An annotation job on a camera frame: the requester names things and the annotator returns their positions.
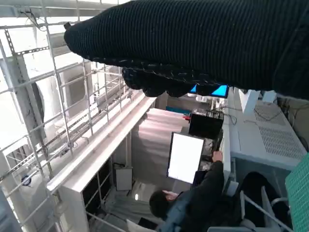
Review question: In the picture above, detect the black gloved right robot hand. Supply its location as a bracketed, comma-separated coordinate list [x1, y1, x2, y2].
[63, 0, 309, 100]

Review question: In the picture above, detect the blue lit screen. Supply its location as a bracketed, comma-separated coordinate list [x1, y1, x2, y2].
[189, 83, 229, 99]

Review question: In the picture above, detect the black monitor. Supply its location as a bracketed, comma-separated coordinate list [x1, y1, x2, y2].
[188, 113, 224, 140]

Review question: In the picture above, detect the white desk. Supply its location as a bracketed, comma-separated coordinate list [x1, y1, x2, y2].
[220, 106, 239, 194]

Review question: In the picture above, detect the white lit monitor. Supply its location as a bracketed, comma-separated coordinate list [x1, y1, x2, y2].
[166, 132, 205, 184]

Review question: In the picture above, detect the white perforated metal cabinet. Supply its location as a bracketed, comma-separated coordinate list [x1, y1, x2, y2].
[228, 99, 308, 171]

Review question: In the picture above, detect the white shelving unit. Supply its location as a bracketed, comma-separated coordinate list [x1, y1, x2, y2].
[47, 95, 156, 232]

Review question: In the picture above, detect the person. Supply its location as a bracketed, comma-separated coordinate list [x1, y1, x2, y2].
[149, 150, 244, 232]

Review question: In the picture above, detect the small white cabinet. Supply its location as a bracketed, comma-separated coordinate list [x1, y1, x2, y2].
[115, 166, 133, 191]

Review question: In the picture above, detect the office chair with grey legs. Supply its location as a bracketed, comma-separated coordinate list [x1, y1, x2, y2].
[239, 171, 294, 232]

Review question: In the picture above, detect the green cutting mat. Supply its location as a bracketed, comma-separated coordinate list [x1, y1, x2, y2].
[284, 152, 309, 230]

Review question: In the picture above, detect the white ventilation duct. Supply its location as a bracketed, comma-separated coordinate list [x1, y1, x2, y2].
[31, 76, 64, 123]

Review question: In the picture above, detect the white metal grid frame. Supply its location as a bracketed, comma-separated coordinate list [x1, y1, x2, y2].
[0, 9, 145, 232]

